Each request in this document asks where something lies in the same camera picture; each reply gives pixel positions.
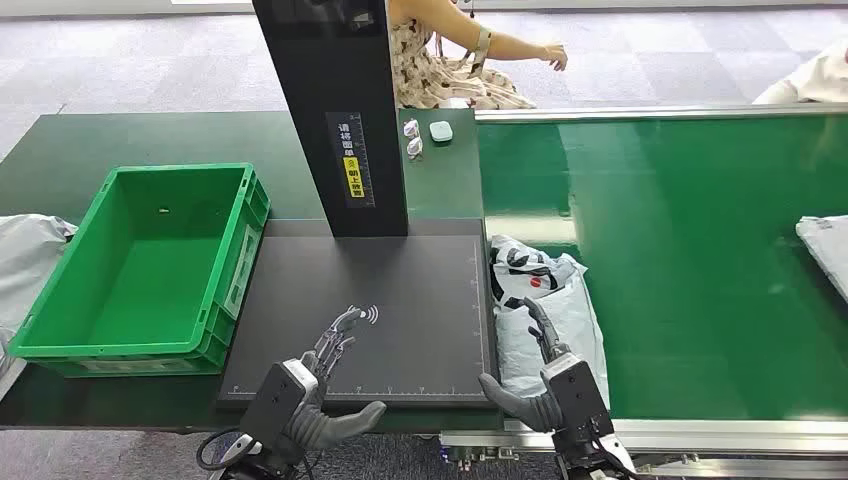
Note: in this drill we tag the small white earbud case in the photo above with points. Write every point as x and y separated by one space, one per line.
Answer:
440 131

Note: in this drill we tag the folded clear-frame glasses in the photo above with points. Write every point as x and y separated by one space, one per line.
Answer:
414 146

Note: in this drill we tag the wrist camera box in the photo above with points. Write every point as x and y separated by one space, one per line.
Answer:
576 397
278 404

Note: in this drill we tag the person's left hand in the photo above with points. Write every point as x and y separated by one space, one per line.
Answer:
556 56

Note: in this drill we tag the wide aluminium conveyor rail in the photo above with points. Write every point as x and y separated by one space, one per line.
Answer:
729 437

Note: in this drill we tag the black scanner platform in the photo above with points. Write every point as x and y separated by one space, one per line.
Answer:
411 311

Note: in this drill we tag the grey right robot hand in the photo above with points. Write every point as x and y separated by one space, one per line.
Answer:
530 411

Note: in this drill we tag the metal conveyor connector block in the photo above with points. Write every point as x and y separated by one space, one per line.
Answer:
477 456

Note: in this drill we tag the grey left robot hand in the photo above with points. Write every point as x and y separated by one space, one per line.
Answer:
318 424

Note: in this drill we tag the yellow warning sticker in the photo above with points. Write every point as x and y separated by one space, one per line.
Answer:
354 177

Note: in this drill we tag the person in patterned clothes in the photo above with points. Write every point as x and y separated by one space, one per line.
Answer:
430 73

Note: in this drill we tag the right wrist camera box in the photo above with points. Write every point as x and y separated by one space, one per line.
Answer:
576 397

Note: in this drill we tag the green plastic crate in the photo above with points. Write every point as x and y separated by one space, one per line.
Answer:
152 278

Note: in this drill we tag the black scanner column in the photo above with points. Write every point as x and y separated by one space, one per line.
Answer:
331 79

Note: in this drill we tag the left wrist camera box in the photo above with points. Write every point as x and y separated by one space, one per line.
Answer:
278 404

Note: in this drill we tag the green conveyor belt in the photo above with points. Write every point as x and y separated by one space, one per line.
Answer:
696 265

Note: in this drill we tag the person in white clothes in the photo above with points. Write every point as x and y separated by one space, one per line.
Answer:
815 79

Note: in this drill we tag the dark green table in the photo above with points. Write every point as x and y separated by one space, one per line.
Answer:
66 152

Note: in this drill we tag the grey package with black print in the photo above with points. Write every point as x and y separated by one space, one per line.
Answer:
583 331

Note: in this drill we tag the plain grey plastic bag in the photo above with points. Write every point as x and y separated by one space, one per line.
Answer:
30 265

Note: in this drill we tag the narrow aluminium conveyor rail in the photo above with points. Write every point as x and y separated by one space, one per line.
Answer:
662 111

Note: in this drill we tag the large grey express mailer bag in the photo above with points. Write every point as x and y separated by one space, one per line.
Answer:
828 245

